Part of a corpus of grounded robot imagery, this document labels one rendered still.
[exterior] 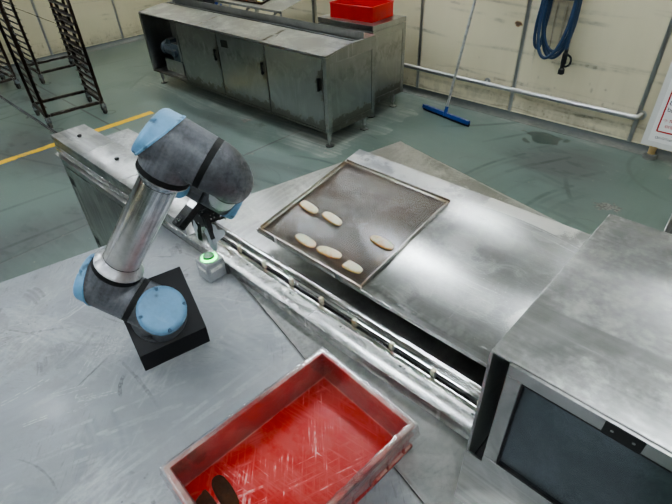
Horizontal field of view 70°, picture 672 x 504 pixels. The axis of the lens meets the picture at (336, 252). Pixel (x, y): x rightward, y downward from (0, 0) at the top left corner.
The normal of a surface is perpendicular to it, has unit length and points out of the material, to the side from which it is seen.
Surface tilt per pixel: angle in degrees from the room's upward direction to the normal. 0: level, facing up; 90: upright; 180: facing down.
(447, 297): 10
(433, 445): 0
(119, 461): 0
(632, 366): 0
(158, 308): 52
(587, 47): 90
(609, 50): 90
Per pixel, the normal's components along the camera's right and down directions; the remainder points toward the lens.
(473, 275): -0.15, -0.69
